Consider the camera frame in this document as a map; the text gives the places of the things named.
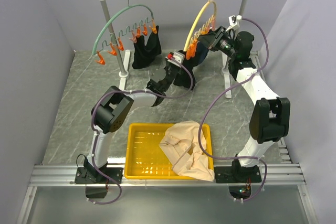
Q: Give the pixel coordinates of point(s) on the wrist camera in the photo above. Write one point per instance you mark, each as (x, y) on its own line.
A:
(234, 22)
(175, 58)

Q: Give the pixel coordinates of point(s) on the beige cloth underwear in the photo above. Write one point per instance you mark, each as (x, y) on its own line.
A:
(183, 144)

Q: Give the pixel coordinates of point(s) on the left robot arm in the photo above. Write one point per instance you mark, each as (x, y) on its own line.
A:
(108, 115)

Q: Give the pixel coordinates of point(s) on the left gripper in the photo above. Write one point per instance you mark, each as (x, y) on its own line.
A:
(168, 63)

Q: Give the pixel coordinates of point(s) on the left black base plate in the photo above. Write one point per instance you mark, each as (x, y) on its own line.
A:
(84, 176)

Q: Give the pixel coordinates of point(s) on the black hanging underwear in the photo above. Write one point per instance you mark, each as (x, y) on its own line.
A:
(146, 53)

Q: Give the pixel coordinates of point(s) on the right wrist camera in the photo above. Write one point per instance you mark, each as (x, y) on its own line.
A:
(234, 22)

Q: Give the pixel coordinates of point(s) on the orange clothes peg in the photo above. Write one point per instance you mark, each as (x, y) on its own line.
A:
(191, 51)

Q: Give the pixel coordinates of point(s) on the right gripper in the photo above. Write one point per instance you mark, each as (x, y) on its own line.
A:
(212, 40)

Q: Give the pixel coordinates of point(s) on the yellow plastic tray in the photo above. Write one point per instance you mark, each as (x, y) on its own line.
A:
(145, 159)

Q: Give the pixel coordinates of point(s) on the black underwear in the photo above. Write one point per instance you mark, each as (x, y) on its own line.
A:
(183, 79)
(146, 53)

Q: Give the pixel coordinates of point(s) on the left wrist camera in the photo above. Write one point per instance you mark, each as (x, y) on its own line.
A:
(175, 58)

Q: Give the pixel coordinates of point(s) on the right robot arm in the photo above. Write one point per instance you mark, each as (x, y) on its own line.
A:
(270, 117)

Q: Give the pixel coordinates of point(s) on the navy white hanging underwear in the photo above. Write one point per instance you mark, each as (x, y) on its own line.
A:
(201, 53)

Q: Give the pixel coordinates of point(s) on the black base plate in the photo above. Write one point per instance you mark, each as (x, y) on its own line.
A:
(230, 175)
(84, 176)

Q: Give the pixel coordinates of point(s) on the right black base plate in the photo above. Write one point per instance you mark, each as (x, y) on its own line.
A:
(230, 175)

